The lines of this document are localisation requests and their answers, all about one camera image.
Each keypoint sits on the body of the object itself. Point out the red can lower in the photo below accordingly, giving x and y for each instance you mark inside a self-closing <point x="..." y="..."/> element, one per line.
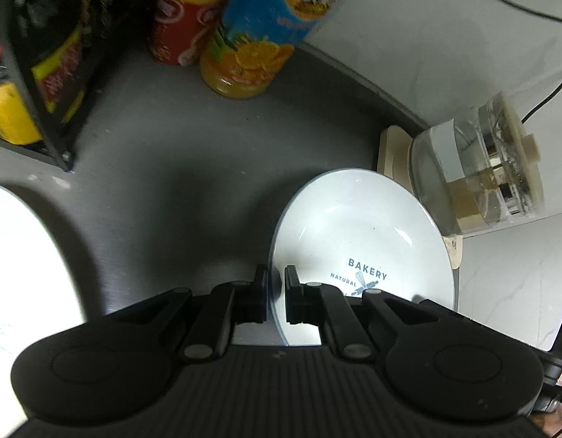
<point x="182" y="28"/>

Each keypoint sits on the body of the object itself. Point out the white Bakery print plate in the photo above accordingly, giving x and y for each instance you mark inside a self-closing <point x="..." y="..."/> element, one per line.
<point x="356" y="229"/>

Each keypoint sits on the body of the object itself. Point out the glass electric kettle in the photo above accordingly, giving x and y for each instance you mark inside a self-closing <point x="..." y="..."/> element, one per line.
<point x="477" y="170"/>

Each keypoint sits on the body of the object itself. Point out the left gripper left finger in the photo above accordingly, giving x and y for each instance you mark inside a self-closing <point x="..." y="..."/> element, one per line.
<point x="240" y="312"/>

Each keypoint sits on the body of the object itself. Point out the black metal kitchen rack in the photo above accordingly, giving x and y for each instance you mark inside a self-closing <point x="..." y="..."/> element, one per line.
<point x="28" y="28"/>

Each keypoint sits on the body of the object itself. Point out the orange juice bottle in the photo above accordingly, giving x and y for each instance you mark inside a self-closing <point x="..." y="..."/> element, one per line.
<point x="253" y="41"/>

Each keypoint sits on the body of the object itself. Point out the white plate brown motif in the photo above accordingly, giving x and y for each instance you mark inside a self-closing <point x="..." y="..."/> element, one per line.
<point x="37" y="294"/>

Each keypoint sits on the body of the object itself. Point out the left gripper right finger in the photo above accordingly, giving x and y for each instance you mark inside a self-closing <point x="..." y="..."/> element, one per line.
<point x="325" y="307"/>

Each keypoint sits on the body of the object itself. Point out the large soy sauce bottle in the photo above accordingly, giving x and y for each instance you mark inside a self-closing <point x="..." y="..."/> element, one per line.
<point x="57" y="76"/>

